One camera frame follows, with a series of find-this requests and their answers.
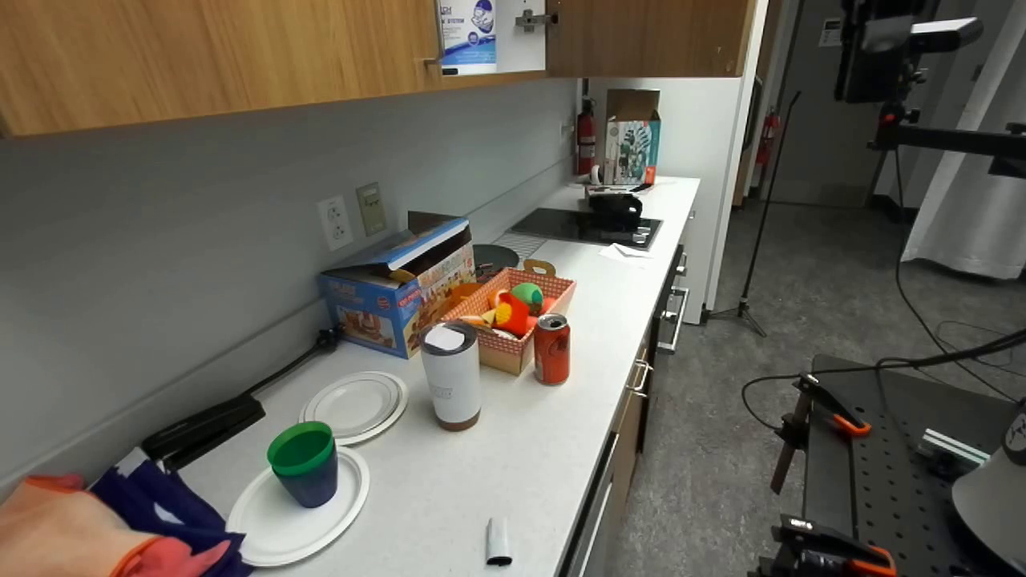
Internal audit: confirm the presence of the narrow wooden cabinet door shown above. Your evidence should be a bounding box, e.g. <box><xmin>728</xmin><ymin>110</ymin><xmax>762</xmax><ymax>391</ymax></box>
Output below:
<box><xmin>545</xmin><ymin>0</ymin><xmax>757</xmax><ymax>79</ymax></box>

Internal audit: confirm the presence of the wide wooden cabinet door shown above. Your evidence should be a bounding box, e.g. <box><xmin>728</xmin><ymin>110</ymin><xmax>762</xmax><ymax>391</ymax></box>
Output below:
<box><xmin>0</xmin><ymin>0</ymin><xmax>444</xmax><ymax>139</ymax></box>

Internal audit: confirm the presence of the red and orange toy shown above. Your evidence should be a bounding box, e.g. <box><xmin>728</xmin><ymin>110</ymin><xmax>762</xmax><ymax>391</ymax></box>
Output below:
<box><xmin>491</xmin><ymin>291</ymin><xmax>532</xmax><ymax>338</ymax></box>

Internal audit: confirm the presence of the dark frying pan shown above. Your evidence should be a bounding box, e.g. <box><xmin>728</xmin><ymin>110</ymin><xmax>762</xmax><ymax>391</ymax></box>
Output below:
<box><xmin>472</xmin><ymin>244</ymin><xmax>521</xmax><ymax>282</ymax></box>

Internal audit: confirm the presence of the orange checked basket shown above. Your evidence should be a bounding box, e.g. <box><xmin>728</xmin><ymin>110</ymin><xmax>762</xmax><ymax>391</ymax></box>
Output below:
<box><xmin>438</xmin><ymin>259</ymin><xmax>577</xmax><ymax>377</ymax></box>

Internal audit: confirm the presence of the orange soda can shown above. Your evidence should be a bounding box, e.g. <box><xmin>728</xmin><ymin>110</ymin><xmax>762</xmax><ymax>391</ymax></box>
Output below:
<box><xmin>533</xmin><ymin>313</ymin><xmax>572</xmax><ymax>386</ymax></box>

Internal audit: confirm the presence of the black cooktop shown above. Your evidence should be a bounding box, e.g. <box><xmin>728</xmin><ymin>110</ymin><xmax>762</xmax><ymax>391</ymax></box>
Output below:
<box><xmin>507</xmin><ymin>208</ymin><xmax>664</xmax><ymax>252</ymax></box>

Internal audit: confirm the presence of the white travel tumbler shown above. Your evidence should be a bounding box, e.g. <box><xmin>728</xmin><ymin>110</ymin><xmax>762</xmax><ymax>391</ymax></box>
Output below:
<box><xmin>419</xmin><ymin>320</ymin><xmax>483</xmax><ymax>433</ymax></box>

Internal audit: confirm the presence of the black pot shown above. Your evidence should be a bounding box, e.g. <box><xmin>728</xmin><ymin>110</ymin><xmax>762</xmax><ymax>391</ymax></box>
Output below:
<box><xmin>588</xmin><ymin>192</ymin><xmax>644</xmax><ymax>234</ymax></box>

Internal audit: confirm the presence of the blue toy box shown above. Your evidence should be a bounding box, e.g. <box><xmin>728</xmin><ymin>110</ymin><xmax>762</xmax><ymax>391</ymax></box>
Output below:
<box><xmin>320</xmin><ymin>212</ymin><xmax>478</xmax><ymax>360</ymax></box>

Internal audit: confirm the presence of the red fire extinguisher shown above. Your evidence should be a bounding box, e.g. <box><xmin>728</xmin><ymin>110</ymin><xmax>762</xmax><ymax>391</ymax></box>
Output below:
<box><xmin>758</xmin><ymin>109</ymin><xmax>781</xmax><ymax>167</ymax></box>
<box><xmin>576</xmin><ymin>97</ymin><xmax>598</xmax><ymax>176</ymax></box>

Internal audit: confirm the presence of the tall cardboard box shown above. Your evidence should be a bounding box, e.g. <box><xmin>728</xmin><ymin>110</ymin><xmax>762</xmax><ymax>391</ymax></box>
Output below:
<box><xmin>602</xmin><ymin>88</ymin><xmax>663</xmax><ymax>188</ymax></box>

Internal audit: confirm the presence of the stack of white plates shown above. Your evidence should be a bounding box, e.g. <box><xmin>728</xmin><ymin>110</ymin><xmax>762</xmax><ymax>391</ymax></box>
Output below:
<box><xmin>299</xmin><ymin>370</ymin><xmax>409</xmax><ymax>446</ymax></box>

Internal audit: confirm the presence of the white marker with black cap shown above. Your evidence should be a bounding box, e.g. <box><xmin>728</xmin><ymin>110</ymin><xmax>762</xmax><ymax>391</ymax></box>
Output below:
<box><xmin>485</xmin><ymin>517</ymin><xmax>513</xmax><ymax>567</ymax></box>

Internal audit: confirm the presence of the white and blue carton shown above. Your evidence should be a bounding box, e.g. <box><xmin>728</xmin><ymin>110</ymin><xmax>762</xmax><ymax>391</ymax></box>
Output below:
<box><xmin>438</xmin><ymin>0</ymin><xmax>498</xmax><ymax>76</ymax></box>

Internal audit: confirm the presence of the stack of plastic cups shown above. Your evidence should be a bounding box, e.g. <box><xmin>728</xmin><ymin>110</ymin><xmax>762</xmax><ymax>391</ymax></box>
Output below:
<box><xmin>266</xmin><ymin>421</ymin><xmax>340</xmax><ymax>510</ymax></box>

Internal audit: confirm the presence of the white paper plate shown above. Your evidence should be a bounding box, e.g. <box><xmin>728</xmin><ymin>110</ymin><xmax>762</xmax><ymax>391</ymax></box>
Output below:
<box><xmin>226</xmin><ymin>446</ymin><xmax>371</xmax><ymax>568</ymax></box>

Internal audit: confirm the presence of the black power strip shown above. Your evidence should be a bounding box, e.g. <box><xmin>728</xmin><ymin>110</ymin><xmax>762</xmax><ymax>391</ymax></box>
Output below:
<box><xmin>141</xmin><ymin>393</ymin><xmax>266</xmax><ymax>471</ymax></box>

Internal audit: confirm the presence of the orange and black clamp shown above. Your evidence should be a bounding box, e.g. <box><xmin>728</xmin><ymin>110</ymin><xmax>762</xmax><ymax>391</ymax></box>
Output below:
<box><xmin>771</xmin><ymin>515</ymin><xmax>897</xmax><ymax>577</ymax></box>
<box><xmin>792</xmin><ymin>372</ymin><xmax>872</xmax><ymax>439</ymax></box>

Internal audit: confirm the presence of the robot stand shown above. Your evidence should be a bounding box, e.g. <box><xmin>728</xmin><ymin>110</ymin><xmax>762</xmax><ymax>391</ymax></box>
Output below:
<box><xmin>769</xmin><ymin>355</ymin><xmax>1026</xmax><ymax>577</ymax></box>

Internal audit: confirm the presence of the white curtain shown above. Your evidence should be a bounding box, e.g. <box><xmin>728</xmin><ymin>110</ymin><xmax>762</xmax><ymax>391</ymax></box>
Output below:
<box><xmin>901</xmin><ymin>0</ymin><xmax>1026</xmax><ymax>281</ymax></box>

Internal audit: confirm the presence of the orange and blue cloth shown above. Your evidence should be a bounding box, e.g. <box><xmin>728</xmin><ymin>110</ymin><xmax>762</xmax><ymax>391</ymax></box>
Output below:
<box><xmin>0</xmin><ymin>448</ymin><xmax>255</xmax><ymax>577</ymax></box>

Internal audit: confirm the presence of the beige switch plate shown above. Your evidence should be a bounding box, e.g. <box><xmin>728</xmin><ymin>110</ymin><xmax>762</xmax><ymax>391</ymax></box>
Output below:
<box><xmin>355</xmin><ymin>182</ymin><xmax>388</xmax><ymax>238</ymax></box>

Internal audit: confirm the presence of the silver oven handle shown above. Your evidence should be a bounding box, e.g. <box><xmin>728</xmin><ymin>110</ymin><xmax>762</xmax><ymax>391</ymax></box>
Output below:
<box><xmin>656</xmin><ymin>286</ymin><xmax>691</xmax><ymax>355</ymax></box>

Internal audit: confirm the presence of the white wall socket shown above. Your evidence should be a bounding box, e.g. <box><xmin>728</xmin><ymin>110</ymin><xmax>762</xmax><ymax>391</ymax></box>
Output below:
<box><xmin>317</xmin><ymin>195</ymin><xmax>355</xmax><ymax>252</ymax></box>

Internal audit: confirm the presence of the black cable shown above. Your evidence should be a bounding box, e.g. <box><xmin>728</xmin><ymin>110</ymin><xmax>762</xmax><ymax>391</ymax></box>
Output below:
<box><xmin>243</xmin><ymin>325</ymin><xmax>343</xmax><ymax>398</ymax></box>
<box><xmin>740</xmin><ymin>149</ymin><xmax>1026</xmax><ymax>432</ymax></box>

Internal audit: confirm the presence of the wooden wall cabinet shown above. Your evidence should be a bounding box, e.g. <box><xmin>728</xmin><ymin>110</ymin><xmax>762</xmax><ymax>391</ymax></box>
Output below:
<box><xmin>0</xmin><ymin>0</ymin><xmax>759</xmax><ymax>139</ymax></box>

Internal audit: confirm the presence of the camera on tripod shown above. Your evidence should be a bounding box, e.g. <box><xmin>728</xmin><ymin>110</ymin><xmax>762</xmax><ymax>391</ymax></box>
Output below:
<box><xmin>834</xmin><ymin>0</ymin><xmax>1026</xmax><ymax>211</ymax></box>

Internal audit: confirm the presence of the aluminium rail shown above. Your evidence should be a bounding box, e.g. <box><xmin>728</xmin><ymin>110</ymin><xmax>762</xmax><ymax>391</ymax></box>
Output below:
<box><xmin>916</xmin><ymin>428</ymin><xmax>992</xmax><ymax>475</ymax></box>

